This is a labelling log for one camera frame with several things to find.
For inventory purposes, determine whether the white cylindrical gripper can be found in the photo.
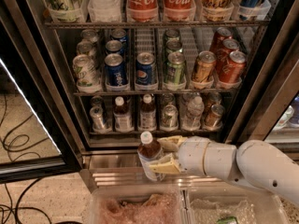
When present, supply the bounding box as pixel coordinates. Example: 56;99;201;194
149;135;210;176

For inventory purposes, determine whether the brown tea bottle white cap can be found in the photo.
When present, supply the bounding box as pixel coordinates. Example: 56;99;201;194
137;131;164;181

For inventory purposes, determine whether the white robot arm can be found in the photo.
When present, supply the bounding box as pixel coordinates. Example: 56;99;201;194
149;136;299;206

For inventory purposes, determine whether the green silver can bottom shelf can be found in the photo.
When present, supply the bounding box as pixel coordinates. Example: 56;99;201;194
161;105;178;131

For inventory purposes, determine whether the brown tea bottle left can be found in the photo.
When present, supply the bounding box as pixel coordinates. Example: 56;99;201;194
113;96;134;133

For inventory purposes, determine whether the stainless steel fridge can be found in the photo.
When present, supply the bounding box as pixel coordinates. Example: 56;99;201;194
25;0;299;189

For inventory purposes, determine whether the open glass fridge door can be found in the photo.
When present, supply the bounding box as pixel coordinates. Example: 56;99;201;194
0;0;84;184

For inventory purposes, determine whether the red coca-cola bottle right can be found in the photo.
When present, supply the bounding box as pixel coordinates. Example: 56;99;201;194
164;0;194;21

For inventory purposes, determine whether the red coca-cola bottle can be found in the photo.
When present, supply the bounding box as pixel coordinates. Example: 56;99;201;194
127;0;158;22
164;0;194;21

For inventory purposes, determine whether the red coca-cola bottle left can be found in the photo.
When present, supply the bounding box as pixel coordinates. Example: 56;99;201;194
127;0;158;22

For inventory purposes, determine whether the clear ribbed water bottle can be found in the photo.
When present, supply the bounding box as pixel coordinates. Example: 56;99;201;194
88;0;121;22

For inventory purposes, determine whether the gold can bottom front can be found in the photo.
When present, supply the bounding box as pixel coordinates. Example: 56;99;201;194
204;104;225;131

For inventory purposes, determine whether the clear plastic bin right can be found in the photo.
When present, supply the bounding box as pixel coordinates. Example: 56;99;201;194
185;183;290;224

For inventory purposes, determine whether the clear plastic bin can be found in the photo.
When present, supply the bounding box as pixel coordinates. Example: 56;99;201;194
185;183;290;224
88;184;187;224

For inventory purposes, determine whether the gold can bottom rear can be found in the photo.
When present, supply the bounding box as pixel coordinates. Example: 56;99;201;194
206;92;221;106

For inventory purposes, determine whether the clear plastic bin left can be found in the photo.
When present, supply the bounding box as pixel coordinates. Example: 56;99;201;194
88;184;187;224

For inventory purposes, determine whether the silver slim can front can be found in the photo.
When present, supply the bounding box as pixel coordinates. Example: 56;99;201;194
90;105;110;133

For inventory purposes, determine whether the silver slim can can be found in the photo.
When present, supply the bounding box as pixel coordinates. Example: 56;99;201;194
91;95;105;107
90;105;110;133

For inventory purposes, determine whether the green can in bin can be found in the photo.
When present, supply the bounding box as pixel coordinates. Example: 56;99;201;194
216;217;238;224

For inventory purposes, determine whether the silver slim can rear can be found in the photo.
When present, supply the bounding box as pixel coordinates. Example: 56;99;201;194
91;95;105;107

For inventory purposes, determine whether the gold orange can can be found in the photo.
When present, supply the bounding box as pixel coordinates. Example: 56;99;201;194
191;50;216;88

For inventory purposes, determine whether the blue pepsi can centre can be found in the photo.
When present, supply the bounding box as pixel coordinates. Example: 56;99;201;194
135;52;158;91

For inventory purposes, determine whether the blue pepsi can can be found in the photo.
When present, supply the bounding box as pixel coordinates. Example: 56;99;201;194
106;40;124;56
105;53;128;91
135;52;158;91
110;28;128;44

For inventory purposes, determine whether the blue pepsi can front left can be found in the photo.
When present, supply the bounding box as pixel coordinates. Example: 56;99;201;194
105;53;128;91

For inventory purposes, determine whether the red can front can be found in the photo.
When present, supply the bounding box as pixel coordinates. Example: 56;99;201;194
219;50;247;84

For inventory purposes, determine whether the red can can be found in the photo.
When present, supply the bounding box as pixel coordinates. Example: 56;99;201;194
209;27;233;52
215;38;240;73
219;50;247;84

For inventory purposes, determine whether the white green can front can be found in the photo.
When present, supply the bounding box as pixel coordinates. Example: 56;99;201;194
73;54;101;93

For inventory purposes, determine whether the blue pepsi can middle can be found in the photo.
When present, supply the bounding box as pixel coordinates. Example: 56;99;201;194
106;40;124;56

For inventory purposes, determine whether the red can middle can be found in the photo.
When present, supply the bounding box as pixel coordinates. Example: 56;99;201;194
215;38;240;73

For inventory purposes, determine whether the blue pepsi can rear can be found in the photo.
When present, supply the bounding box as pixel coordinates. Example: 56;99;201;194
110;28;128;44

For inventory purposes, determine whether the red can rear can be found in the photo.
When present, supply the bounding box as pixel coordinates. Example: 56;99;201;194
209;27;233;52

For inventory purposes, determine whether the white green can middle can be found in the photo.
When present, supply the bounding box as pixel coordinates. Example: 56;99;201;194
77;40;97;62

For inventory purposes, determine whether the white green can rear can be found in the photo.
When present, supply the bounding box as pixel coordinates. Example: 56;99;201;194
81;29;99;44

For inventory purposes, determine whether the gold black tall can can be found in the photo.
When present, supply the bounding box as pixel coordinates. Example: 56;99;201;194
201;0;233;21

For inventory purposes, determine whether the blue gold tall can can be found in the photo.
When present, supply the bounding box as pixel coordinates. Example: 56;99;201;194
235;0;270;21

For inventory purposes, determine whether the green white tall can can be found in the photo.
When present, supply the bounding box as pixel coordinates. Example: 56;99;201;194
48;0;89;22

